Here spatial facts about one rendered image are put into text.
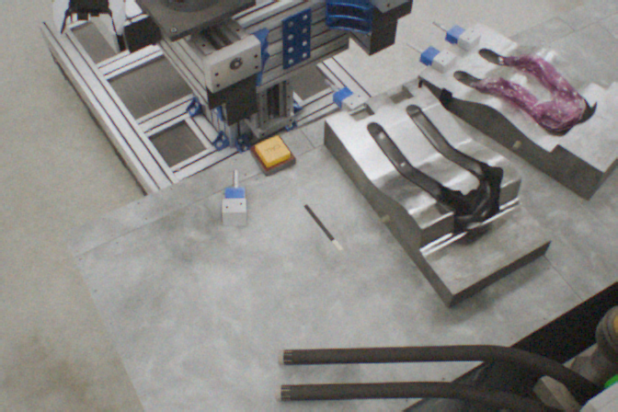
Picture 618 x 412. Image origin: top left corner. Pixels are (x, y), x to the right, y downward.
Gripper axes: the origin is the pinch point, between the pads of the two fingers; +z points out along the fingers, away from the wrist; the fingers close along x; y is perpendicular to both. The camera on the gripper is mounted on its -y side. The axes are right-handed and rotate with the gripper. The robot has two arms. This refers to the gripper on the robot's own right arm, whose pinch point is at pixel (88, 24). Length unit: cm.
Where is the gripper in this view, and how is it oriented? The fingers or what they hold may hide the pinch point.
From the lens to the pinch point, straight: 114.4
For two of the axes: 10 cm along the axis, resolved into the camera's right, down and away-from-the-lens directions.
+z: 1.5, 8.1, -5.7
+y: -1.5, 5.8, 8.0
